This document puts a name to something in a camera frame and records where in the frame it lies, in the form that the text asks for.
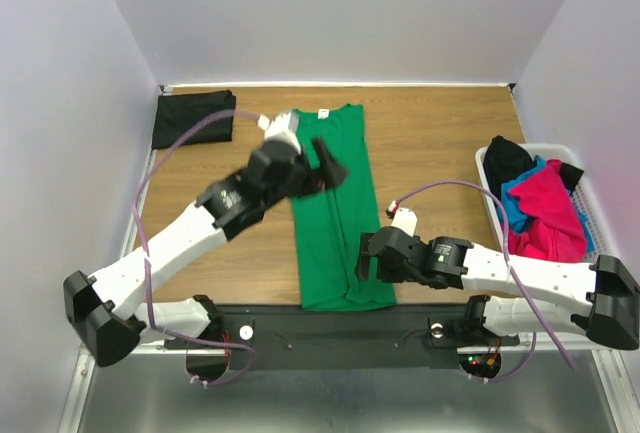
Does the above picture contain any green t shirt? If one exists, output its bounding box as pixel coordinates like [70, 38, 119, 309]
[291, 104, 396, 312]

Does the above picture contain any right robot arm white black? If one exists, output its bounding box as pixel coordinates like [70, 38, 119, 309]
[355, 226, 639, 351]

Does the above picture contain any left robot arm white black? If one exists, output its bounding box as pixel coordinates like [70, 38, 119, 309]
[62, 135, 348, 367]

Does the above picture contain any silver knob on plate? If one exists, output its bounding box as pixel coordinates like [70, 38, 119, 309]
[430, 323, 444, 339]

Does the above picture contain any folded black t shirt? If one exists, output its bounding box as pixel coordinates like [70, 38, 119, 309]
[151, 90, 236, 150]

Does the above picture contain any blue t shirt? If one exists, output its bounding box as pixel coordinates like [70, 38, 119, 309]
[501, 155, 599, 254]

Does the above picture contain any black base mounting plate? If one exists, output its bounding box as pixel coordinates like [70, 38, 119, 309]
[159, 303, 534, 372]

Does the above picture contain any black t shirt in basket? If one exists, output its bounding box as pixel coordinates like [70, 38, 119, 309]
[482, 135, 584, 197]

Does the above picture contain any white knob on plate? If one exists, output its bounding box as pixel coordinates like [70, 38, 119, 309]
[239, 325, 253, 341]

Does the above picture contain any white plastic laundry basket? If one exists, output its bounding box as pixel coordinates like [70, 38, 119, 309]
[475, 143, 618, 263]

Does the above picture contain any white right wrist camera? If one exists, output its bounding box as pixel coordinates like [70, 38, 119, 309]
[386, 202, 418, 237]

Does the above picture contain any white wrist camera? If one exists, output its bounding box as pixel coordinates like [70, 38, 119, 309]
[257, 111, 302, 153]
[386, 202, 418, 237]

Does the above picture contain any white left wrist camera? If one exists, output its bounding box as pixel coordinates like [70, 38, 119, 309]
[257, 111, 302, 153]

